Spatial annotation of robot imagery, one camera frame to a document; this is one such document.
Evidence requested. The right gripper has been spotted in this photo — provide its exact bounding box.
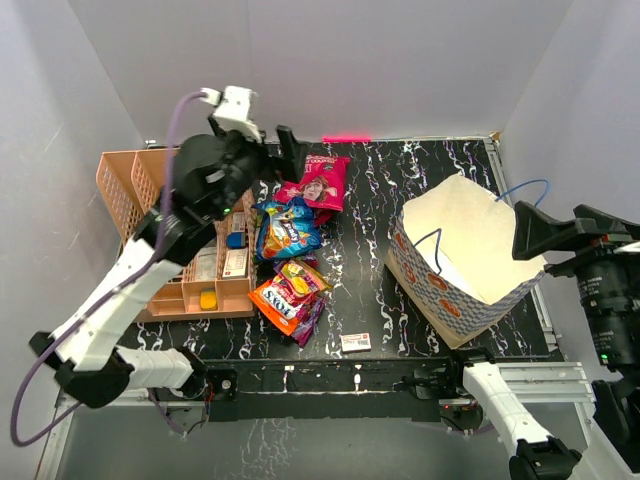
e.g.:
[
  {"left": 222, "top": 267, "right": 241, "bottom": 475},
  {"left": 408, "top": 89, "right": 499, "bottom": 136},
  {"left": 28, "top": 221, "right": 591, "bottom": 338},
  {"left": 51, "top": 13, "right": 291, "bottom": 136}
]
[{"left": 511, "top": 197, "right": 640, "bottom": 364}]

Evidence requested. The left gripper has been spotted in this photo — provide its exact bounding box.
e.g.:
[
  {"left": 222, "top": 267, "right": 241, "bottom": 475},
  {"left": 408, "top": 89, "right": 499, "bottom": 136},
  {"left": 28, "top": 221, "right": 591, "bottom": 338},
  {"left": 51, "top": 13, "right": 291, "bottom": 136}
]
[{"left": 209, "top": 113, "right": 309, "bottom": 221}]

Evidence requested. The pink popcorn snack bag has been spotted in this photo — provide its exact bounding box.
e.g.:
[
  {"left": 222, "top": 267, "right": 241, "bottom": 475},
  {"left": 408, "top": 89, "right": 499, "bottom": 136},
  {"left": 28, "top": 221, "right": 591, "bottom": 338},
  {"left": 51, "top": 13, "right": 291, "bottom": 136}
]
[{"left": 273, "top": 155, "right": 350, "bottom": 226}]

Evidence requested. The colourful skittles bag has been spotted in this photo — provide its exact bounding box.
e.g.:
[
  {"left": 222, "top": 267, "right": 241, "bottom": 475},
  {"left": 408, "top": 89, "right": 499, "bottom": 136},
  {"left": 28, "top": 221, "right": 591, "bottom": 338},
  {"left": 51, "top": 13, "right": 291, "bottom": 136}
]
[{"left": 253, "top": 197, "right": 322, "bottom": 261}]

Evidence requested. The checkered paper bag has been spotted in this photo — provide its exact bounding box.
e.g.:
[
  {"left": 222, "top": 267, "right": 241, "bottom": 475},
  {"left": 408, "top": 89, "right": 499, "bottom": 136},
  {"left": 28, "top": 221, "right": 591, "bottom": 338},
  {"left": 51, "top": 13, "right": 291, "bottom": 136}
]
[{"left": 385, "top": 175, "right": 546, "bottom": 349}]

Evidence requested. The orange fruits candy bag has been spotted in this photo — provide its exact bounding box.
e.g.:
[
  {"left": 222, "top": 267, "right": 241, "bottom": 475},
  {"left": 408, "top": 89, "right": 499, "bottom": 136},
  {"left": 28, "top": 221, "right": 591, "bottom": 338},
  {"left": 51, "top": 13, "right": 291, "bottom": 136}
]
[{"left": 249, "top": 275, "right": 324, "bottom": 336}]

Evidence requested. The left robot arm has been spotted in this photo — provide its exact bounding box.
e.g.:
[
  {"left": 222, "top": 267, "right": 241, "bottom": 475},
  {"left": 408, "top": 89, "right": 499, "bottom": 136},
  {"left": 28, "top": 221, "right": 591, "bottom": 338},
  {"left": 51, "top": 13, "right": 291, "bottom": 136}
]
[{"left": 29, "top": 126, "right": 309, "bottom": 408}]

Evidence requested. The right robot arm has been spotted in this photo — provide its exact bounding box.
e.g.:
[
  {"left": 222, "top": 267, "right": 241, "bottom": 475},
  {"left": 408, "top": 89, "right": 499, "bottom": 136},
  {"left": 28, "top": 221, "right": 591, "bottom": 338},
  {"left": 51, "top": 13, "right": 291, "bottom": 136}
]
[{"left": 445, "top": 201, "right": 639, "bottom": 479}]

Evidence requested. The pink tape strip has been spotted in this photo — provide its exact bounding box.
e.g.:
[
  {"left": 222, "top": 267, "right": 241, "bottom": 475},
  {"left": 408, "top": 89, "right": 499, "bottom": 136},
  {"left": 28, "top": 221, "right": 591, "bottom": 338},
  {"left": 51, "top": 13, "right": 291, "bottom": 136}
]
[{"left": 322, "top": 134, "right": 372, "bottom": 144}]

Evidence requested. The blue item in organizer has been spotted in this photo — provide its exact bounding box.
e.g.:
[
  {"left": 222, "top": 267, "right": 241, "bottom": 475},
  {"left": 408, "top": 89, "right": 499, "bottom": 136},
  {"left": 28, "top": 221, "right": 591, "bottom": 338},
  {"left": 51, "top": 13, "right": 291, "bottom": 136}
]
[{"left": 226, "top": 231, "right": 248, "bottom": 250}]

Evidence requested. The white red box in organizer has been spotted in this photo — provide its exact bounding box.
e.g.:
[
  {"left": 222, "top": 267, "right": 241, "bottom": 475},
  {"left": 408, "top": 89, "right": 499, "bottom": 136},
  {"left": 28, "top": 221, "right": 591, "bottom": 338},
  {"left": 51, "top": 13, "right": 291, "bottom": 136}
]
[{"left": 221, "top": 248, "right": 249, "bottom": 279}]

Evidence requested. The orange plastic file organizer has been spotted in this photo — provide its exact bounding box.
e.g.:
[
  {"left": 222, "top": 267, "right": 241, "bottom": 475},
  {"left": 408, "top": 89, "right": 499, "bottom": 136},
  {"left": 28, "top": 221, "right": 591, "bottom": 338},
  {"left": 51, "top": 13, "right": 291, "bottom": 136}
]
[{"left": 96, "top": 149, "right": 255, "bottom": 322}]

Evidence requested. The yellow item in organizer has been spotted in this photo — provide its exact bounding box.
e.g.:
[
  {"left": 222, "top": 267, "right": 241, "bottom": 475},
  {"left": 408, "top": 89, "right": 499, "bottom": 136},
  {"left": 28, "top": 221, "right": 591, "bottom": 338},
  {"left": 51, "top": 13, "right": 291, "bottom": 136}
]
[{"left": 199, "top": 289, "right": 218, "bottom": 311}]

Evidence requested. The small white red box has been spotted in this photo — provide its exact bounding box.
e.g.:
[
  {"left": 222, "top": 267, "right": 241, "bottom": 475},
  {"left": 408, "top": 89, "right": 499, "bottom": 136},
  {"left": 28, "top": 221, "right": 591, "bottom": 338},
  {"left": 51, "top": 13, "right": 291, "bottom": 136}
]
[{"left": 340, "top": 333, "right": 372, "bottom": 353}]

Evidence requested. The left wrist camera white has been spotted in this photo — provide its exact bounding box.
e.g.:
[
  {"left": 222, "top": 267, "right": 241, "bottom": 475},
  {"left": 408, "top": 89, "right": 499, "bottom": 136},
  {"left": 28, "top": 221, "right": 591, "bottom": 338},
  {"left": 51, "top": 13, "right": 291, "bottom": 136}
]
[{"left": 200, "top": 86, "right": 264, "bottom": 144}]

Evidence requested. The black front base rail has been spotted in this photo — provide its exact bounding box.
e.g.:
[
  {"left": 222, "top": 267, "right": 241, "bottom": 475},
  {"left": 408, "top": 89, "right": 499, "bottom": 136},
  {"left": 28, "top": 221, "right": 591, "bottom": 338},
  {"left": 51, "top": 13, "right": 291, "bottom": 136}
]
[{"left": 149, "top": 357, "right": 471, "bottom": 425}]

